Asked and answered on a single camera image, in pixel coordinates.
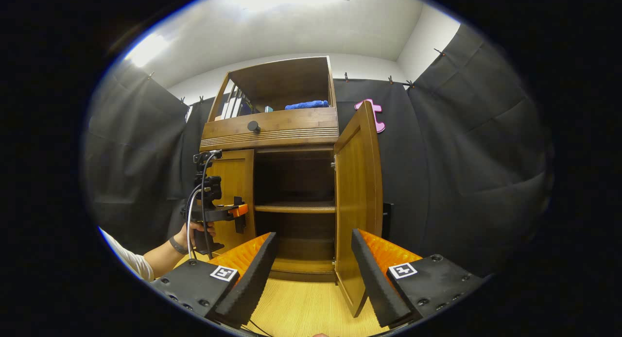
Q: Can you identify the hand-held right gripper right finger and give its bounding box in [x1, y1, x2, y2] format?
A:
[351, 228, 486, 328]

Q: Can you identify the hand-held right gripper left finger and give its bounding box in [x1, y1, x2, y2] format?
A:
[151, 232, 278, 328]

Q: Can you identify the wooden shoe cabinet door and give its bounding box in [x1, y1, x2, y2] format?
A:
[333, 100, 384, 318]
[207, 149, 257, 255]

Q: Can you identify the wooden double-door shoe cabinet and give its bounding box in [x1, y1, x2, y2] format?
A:
[199, 55, 393, 318]

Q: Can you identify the wooden cabinet drawer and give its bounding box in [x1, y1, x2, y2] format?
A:
[200, 107, 340, 152]

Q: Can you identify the blue folded towel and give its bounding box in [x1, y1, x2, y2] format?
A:
[285, 100, 329, 110]

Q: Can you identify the black backdrop cloth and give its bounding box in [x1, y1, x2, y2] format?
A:
[83, 24, 554, 279]

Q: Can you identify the ceiling light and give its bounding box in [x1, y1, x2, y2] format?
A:
[124, 34, 171, 68]

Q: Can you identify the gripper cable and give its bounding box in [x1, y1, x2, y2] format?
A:
[186, 152, 222, 260]

